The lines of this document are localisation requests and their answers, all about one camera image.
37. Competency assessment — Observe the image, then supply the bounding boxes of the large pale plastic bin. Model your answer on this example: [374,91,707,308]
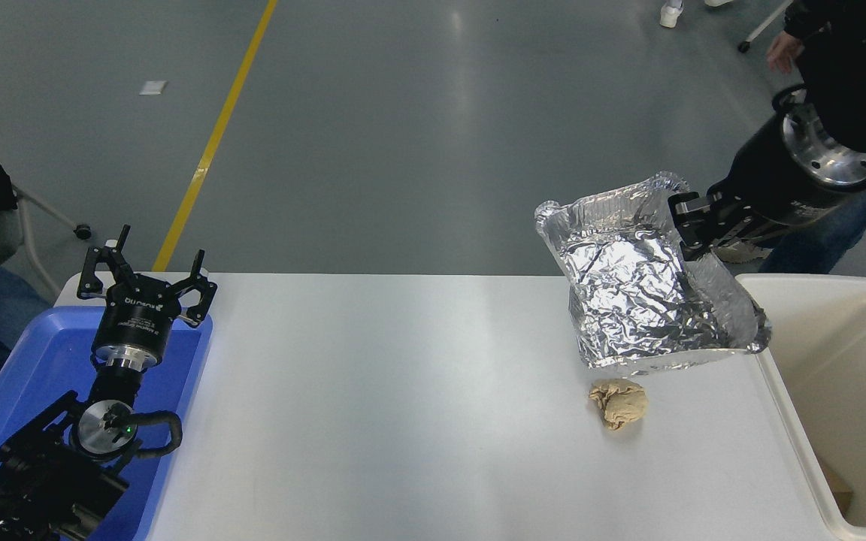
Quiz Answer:
[737,273,866,541]

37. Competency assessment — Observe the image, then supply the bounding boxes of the blue plastic tray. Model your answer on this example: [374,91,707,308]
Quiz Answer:
[0,304,213,541]

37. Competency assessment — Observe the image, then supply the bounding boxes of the silver foil tray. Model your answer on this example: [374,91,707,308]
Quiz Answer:
[534,171,773,375]

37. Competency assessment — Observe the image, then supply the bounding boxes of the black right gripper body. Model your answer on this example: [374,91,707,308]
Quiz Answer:
[725,111,866,230]

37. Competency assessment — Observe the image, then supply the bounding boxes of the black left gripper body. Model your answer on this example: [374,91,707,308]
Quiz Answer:
[92,274,180,361]

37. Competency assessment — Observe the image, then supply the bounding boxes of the crumpled tan paper ball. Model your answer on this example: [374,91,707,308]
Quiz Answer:
[589,378,649,431]

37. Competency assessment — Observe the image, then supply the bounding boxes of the white chair leg with caster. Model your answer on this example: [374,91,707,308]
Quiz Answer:
[736,0,796,54]

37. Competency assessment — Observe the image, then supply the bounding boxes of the person's hand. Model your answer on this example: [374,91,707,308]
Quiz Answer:
[767,31,805,75]

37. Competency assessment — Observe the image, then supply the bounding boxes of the walking person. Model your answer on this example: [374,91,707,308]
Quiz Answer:
[659,0,736,29]

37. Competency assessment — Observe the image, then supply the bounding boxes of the white office chair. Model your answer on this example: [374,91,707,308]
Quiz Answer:
[0,105,92,298]

